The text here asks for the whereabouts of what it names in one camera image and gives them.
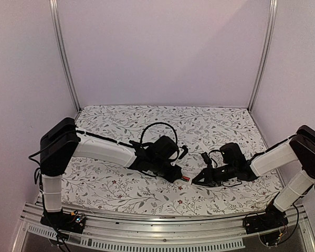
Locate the right black camera cable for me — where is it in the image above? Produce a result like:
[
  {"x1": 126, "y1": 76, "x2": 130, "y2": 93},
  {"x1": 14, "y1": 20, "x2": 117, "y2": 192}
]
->
[{"x1": 207, "y1": 149, "x2": 226, "y2": 169}]

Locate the right aluminium frame post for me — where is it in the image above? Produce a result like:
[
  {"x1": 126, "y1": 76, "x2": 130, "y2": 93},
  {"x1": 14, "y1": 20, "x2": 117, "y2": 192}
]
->
[{"x1": 247, "y1": 0, "x2": 278, "y2": 114}]

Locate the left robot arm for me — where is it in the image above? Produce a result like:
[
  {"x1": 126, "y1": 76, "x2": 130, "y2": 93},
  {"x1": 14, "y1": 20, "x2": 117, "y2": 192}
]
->
[{"x1": 28, "y1": 118, "x2": 182, "y2": 228}]

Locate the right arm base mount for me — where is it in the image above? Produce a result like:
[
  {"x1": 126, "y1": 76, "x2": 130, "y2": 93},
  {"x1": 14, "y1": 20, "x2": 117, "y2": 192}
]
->
[{"x1": 243, "y1": 208, "x2": 288, "y2": 234}]

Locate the white remote battery cover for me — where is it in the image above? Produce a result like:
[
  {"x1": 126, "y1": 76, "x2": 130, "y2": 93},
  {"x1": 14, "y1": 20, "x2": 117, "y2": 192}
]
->
[{"x1": 198, "y1": 142, "x2": 209, "y2": 153}]

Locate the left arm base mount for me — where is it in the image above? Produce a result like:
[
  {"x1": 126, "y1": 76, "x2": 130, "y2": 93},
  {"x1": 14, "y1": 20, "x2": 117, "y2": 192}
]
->
[{"x1": 40, "y1": 210, "x2": 86, "y2": 234}]

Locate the left aluminium frame post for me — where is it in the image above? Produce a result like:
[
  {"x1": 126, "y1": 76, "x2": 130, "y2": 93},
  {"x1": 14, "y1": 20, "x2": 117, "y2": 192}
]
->
[{"x1": 49, "y1": 0, "x2": 81, "y2": 113}]

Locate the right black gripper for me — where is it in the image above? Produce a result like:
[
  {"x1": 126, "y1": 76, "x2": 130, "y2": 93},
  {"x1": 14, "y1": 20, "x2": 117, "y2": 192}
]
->
[{"x1": 192, "y1": 163, "x2": 237, "y2": 187}]

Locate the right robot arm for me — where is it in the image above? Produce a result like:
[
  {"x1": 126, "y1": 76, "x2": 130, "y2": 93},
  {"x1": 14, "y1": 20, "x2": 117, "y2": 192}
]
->
[{"x1": 192, "y1": 125, "x2": 315, "y2": 229}]

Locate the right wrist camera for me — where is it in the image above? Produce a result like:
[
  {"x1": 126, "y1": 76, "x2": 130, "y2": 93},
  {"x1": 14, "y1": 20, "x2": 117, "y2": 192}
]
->
[{"x1": 201, "y1": 152, "x2": 212, "y2": 167}]

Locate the floral patterned table mat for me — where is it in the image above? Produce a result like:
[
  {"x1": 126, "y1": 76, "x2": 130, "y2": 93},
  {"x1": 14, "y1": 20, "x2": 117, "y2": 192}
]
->
[{"x1": 61, "y1": 106, "x2": 282, "y2": 216}]

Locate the red AAA battery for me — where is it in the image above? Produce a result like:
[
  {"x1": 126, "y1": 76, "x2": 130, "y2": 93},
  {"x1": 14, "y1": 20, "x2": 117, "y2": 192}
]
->
[{"x1": 181, "y1": 177, "x2": 191, "y2": 182}]

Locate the left black camera cable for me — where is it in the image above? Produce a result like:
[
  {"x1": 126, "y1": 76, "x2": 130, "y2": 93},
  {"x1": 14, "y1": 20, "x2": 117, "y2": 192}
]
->
[{"x1": 140, "y1": 122, "x2": 179, "y2": 148}]

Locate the front aluminium rail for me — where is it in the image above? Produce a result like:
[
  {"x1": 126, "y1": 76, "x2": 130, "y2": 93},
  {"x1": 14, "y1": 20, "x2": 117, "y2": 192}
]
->
[{"x1": 12, "y1": 201, "x2": 315, "y2": 251}]

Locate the aluminium frame post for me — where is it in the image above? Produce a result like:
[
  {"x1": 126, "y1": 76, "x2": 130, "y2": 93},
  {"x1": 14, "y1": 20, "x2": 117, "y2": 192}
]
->
[
  {"x1": 247, "y1": 0, "x2": 278, "y2": 114},
  {"x1": 49, "y1": 0, "x2": 81, "y2": 113}
]

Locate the white remote control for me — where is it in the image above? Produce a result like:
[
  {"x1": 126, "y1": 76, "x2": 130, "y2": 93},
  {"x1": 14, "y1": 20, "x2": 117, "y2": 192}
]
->
[{"x1": 181, "y1": 176, "x2": 197, "y2": 185}]

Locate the black camera cable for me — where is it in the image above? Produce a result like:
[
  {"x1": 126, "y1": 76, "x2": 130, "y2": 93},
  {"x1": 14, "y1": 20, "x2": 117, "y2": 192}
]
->
[
  {"x1": 207, "y1": 149, "x2": 226, "y2": 169},
  {"x1": 140, "y1": 122, "x2": 179, "y2": 148}
]

